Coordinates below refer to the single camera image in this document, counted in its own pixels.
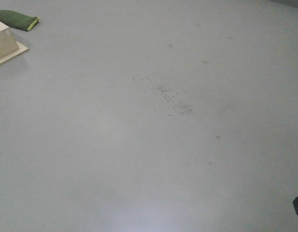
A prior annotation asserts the beige wooden platform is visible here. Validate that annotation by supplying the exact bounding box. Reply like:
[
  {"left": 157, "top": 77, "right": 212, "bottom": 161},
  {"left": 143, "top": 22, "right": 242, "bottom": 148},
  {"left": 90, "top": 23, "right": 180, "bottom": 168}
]
[{"left": 0, "top": 22, "right": 29, "bottom": 66}]

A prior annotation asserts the green cloth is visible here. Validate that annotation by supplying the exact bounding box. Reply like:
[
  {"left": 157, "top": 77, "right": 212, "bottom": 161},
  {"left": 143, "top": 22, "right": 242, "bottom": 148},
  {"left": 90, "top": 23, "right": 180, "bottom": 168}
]
[{"left": 0, "top": 10, "right": 40, "bottom": 31}]

